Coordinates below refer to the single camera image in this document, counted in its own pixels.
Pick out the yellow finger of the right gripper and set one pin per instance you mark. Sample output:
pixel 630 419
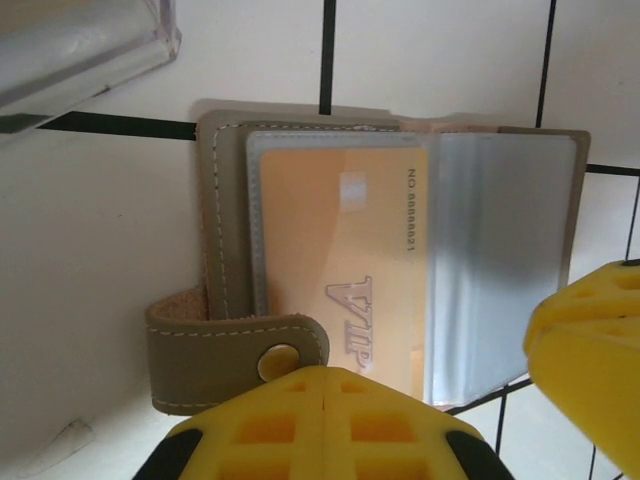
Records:
pixel 590 390
pixel 615 300

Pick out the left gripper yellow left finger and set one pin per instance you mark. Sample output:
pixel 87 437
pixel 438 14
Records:
pixel 270 440

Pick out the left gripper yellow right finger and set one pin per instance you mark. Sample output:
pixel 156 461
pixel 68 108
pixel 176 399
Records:
pixel 395 440

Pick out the gold VIP card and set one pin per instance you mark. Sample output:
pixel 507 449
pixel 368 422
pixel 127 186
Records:
pixel 325 225

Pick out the clear acrylic card organizer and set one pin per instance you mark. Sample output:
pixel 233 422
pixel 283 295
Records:
pixel 75 60

